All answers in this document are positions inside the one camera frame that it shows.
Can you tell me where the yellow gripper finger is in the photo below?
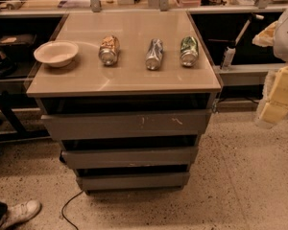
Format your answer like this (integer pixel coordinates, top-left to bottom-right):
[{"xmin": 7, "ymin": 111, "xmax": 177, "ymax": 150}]
[{"xmin": 254, "ymin": 100, "xmax": 288, "ymax": 129}]

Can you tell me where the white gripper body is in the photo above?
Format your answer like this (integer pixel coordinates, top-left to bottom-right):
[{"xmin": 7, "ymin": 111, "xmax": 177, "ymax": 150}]
[{"xmin": 263, "ymin": 64, "xmax": 288, "ymax": 109}]

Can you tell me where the grey bottom drawer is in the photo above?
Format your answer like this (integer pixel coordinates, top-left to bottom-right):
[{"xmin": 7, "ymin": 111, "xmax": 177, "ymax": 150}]
[{"xmin": 76, "ymin": 172, "xmax": 190, "ymax": 191}]

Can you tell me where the grey drawer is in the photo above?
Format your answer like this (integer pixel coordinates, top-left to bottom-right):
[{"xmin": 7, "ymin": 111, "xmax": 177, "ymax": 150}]
[
  {"xmin": 76, "ymin": 172, "xmax": 190, "ymax": 191},
  {"xmin": 42, "ymin": 110, "xmax": 210, "ymax": 140},
  {"xmin": 62, "ymin": 147, "xmax": 198, "ymax": 169}
]

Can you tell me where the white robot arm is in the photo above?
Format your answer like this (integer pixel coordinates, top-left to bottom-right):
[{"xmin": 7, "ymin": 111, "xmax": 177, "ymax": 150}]
[{"xmin": 252, "ymin": 8, "xmax": 288, "ymax": 128}]

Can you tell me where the grey middle drawer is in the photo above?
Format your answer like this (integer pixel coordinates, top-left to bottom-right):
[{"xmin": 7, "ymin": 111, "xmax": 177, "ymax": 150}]
[{"xmin": 62, "ymin": 147, "xmax": 198, "ymax": 169}]

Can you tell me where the grey drawer cabinet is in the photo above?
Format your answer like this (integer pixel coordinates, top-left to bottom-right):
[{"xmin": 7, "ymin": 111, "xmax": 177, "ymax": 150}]
[{"xmin": 26, "ymin": 10, "xmax": 223, "ymax": 196}]

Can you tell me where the grey top drawer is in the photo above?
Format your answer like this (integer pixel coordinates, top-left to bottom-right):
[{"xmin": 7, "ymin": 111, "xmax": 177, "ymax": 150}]
[{"xmin": 42, "ymin": 110, "xmax": 210, "ymax": 140}]

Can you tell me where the green soda can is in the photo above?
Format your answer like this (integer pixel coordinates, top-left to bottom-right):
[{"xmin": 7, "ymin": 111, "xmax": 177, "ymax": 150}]
[{"xmin": 180, "ymin": 36, "xmax": 199, "ymax": 67}]

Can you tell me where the silver blue soda can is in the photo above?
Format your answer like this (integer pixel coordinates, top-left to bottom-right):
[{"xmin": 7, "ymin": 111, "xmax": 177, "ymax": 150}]
[{"xmin": 145, "ymin": 38, "xmax": 163, "ymax": 71}]

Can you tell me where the brown patterned soda can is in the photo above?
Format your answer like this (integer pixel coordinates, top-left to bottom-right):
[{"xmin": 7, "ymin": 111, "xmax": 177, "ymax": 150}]
[{"xmin": 98, "ymin": 35, "xmax": 120, "ymax": 66}]

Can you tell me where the white bowl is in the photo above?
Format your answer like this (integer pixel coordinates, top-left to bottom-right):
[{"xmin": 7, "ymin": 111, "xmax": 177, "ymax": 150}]
[{"xmin": 34, "ymin": 40, "xmax": 79, "ymax": 68}]

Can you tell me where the black office chair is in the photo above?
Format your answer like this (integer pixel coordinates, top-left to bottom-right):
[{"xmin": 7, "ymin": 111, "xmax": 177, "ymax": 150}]
[{"xmin": 0, "ymin": 22, "xmax": 51, "ymax": 158}]

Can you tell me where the white sneaker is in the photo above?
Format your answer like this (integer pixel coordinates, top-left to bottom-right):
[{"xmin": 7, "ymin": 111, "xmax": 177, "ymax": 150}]
[{"xmin": 0, "ymin": 200, "xmax": 41, "ymax": 230}]

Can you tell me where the black floor cable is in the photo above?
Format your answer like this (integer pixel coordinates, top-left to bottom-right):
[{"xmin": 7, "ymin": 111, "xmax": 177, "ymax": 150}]
[{"xmin": 60, "ymin": 190, "xmax": 84, "ymax": 230}]

